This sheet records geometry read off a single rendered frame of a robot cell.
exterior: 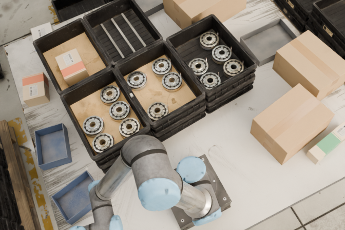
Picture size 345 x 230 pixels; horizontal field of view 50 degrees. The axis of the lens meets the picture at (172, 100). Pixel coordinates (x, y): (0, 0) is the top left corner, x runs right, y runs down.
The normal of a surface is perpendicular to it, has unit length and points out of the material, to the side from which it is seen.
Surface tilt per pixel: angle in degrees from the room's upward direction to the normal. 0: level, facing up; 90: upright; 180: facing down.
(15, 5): 0
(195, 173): 10
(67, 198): 0
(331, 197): 0
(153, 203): 81
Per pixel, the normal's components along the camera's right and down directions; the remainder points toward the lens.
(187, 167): -0.17, -0.61
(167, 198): 0.24, 0.74
